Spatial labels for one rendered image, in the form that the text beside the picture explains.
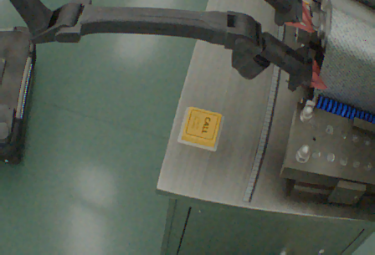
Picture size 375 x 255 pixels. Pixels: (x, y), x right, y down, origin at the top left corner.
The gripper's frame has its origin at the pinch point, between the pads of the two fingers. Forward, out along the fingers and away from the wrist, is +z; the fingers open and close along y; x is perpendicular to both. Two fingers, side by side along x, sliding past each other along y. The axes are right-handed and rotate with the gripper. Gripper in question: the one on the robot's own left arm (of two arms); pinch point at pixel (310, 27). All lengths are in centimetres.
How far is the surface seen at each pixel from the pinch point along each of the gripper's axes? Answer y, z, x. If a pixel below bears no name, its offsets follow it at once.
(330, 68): 5.4, 9.5, -0.4
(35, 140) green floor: -7, 22, -144
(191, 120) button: 14.3, 3.8, -37.1
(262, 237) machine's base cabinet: 31, 40, -40
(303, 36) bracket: -2.5, 5.6, -7.3
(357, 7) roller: -13.2, 10.6, 10.0
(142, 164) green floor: -11, 54, -116
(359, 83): 5.6, 17.3, 5.2
